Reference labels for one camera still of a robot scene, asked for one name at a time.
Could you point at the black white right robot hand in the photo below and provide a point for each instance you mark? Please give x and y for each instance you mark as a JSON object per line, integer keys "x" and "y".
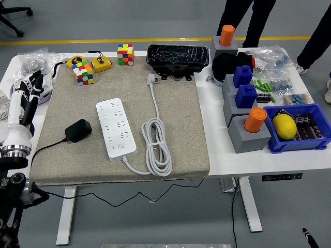
{"x": 309, "y": 236}

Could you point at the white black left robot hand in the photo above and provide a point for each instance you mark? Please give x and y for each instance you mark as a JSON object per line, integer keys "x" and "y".
{"x": 15, "y": 121}

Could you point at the black plug adapter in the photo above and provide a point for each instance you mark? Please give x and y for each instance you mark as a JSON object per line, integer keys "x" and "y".
{"x": 77, "y": 130}

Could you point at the multicoloured puzzle cube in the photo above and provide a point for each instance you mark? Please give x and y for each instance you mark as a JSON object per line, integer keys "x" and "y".
{"x": 82, "y": 73}
{"x": 125, "y": 54}

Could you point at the white power strip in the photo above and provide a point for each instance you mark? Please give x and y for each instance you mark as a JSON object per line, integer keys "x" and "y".
{"x": 116, "y": 129}

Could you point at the white circuit breaker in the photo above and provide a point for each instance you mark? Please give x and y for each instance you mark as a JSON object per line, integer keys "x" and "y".
{"x": 3, "y": 103}

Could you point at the purple tray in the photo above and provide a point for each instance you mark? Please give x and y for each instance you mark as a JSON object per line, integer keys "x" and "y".
{"x": 45, "y": 98}

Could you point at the white socket box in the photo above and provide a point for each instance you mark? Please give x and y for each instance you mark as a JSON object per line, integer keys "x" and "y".
{"x": 47, "y": 82}

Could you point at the clear bag of metal nuts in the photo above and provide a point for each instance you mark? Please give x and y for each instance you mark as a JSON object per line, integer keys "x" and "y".
{"x": 33, "y": 62}

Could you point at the black table control panel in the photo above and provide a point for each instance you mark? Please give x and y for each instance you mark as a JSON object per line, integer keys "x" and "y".
{"x": 282, "y": 177}

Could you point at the white table leg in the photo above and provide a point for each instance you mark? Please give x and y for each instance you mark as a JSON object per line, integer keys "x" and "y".
{"x": 66, "y": 219}
{"x": 249, "y": 206}

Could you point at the empty clear plastic bag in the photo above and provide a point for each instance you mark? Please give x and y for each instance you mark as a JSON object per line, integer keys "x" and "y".
{"x": 55, "y": 59}

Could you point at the round yellow tape measure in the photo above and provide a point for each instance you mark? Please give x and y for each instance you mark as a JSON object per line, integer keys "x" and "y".
{"x": 74, "y": 61}

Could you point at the black office chair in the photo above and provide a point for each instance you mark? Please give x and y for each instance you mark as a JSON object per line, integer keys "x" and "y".
{"x": 20, "y": 33}

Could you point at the blue plastic bin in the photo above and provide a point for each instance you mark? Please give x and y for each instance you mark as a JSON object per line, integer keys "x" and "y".
{"x": 297, "y": 146}

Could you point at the grey under-table box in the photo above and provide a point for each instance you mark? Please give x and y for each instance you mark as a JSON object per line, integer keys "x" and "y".
{"x": 227, "y": 184}

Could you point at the dark brown capacitor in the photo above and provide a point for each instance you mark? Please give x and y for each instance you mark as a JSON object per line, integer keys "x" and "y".
{"x": 318, "y": 132}
{"x": 263, "y": 98}
{"x": 305, "y": 119}
{"x": 305, "y": 134}

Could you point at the square yellow tape measure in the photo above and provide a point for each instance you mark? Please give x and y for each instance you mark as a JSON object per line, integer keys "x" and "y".
{"x": 101, "y": 64}

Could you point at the grey block holder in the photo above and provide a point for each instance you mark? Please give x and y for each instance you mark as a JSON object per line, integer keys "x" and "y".
{"x": 248, "y": 143}
{"x": 227, "y": 84}
{"x": 225, "y": 49}
{"x": 228, "y": 108}

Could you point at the yellow lemon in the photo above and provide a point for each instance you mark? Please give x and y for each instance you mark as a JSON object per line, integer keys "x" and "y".
{"x": 284, "y": 127}

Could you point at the black key fob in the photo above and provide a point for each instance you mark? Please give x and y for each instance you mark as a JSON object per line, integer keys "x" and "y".
{"x": 282, "y": 112}

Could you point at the orange cylinder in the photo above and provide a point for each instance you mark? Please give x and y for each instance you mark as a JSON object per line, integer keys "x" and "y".
{"x": 254, "y": 120}
{"x": 227, "y": 34}

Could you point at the clear bag of taped resistors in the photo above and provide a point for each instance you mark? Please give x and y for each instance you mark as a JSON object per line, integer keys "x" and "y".
{"x": 297, "y": 99}

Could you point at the blue block with knob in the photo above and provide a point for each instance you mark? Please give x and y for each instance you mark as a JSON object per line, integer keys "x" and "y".
{"x": 242, "y": 76}
{"x": 245, "y": 96}

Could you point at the small clear resistor bag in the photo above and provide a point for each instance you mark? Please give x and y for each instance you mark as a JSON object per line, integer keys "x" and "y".
{"x": 282, "y": 82}

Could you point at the grey-brown mat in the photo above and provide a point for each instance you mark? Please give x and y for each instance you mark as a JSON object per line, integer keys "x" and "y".
{"x": 181, "y": 116}

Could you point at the black wrapped device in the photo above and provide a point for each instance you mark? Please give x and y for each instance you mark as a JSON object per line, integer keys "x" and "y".
{"x": 178, "y": 55}

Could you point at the light blue dish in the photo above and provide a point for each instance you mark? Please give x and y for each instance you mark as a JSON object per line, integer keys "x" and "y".
{"x": 216, "y": 80}

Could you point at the small red cap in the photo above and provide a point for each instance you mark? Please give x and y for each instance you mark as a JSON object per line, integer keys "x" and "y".
{"x": 254, "y": 62}

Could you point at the large clear resistor bag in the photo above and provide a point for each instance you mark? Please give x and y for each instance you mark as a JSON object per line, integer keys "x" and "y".
{"x": 274, "y": 55}

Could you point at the small metal screws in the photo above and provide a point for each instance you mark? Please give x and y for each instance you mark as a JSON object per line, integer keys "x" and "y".
{"x": 209, "y": 78}

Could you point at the black cloth bundle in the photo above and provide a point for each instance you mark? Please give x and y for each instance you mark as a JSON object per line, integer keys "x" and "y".
{"x": 227, "y": 64}

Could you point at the person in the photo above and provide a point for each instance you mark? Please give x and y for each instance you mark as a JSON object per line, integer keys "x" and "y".
{"x": 258, "y": 20}
{"x": 315, "y": 38}

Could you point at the green wall plug cluster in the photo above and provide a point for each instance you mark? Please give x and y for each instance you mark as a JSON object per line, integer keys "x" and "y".
{"x": 263, "y": 86}

